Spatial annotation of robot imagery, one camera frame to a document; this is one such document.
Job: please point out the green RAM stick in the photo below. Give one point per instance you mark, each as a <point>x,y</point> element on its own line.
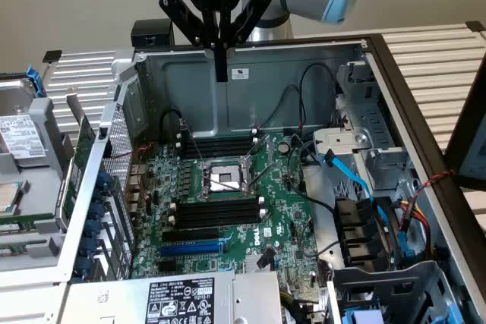
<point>30,221</point>

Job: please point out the black box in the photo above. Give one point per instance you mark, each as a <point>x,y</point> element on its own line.
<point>148,32</point>

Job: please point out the white sticker label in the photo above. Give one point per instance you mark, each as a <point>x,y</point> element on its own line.
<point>239,73</point>

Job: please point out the open grey PC case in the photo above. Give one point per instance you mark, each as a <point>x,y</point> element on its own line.
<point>266,111</point>

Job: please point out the thin metal locking lever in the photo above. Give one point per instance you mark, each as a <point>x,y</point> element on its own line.
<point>261,177</point>
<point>194,141</point>

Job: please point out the black table end cap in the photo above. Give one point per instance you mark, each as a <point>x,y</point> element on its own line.
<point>52,56</point>
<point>475,26</point>

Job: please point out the silver coin battery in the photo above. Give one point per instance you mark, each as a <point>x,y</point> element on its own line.
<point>283,147</point>

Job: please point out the blue plastic disk tab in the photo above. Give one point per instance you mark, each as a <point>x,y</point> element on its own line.
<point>35,79</point>

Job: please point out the green expansion card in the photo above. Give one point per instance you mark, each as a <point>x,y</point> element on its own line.
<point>81,149</point>

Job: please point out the grey metal disk bay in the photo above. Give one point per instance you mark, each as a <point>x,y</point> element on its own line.
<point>379,119</point>

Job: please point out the silver CPU socket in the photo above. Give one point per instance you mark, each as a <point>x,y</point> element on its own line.
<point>224,180</point>

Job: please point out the grey parts rack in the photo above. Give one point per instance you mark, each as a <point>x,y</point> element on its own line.
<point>41,123</point>

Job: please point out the metal port block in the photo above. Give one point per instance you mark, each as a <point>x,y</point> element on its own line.
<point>137,187</point>

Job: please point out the blue slot retention clip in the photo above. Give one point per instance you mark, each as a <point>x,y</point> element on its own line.
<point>88,247</point>
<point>81,265</point>
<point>96,210</point>
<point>103,181</point>
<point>92,228</point>

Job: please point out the green Dell motherboard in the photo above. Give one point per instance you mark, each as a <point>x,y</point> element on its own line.
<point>281,202</point>

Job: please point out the silver hard disk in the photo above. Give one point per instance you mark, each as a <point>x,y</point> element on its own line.
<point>19,138</point>

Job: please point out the long black expansion slot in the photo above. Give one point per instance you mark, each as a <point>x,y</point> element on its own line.
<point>190,235</point>

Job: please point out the long blue expansion slot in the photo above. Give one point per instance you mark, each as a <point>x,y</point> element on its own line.
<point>190,250</point>

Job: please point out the black plastic fan shroud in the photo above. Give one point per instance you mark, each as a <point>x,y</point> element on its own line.
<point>357,225</point>

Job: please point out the black framed monitor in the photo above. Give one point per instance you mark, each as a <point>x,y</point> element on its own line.
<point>453,153</point>

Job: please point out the silver CPU chip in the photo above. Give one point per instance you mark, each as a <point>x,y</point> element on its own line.
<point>7,199</point>

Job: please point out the short black expansion slot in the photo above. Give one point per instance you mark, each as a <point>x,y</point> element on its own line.
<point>167,267</point>

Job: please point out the silver chipset heatsink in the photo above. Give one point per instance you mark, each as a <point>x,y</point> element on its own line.
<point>250,263</point>

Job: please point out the grey power supply unit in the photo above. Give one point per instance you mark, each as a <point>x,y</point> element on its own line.
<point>125,301</point>

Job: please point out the grey plastic drive cage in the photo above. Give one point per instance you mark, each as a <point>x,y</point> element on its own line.
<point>398,282</point>

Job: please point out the metal socket cover frame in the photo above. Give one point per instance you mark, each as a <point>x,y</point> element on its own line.
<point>271,147</point>

